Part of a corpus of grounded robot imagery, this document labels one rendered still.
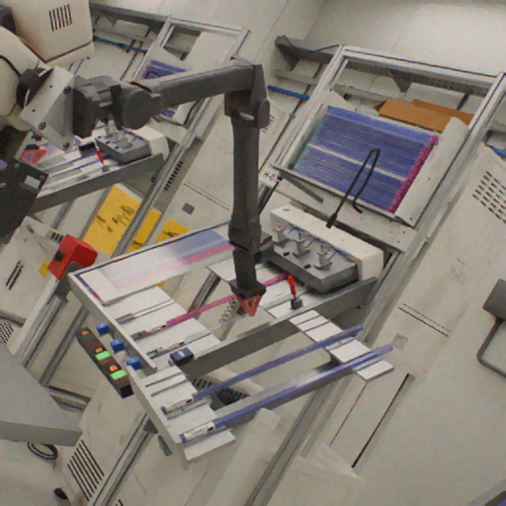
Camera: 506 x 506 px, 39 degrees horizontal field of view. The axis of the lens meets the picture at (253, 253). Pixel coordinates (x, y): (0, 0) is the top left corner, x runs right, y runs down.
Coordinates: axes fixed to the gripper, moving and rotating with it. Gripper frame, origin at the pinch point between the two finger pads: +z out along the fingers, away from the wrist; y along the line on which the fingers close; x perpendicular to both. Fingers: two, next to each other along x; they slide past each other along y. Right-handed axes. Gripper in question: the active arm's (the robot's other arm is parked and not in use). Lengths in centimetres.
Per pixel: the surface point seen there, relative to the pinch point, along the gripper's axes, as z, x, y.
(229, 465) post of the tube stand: 6, 32, -43
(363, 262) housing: -6.4, -34.0, -7.9
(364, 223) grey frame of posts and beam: -11.5, -43.9, 3.4
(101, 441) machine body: 53, 41, 41
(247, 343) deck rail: 1.8, 7.4, -10.0
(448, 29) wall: -15, -251, 176
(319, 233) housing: -7.3, -35.1, 14.5
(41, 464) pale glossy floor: 76, 58, 72
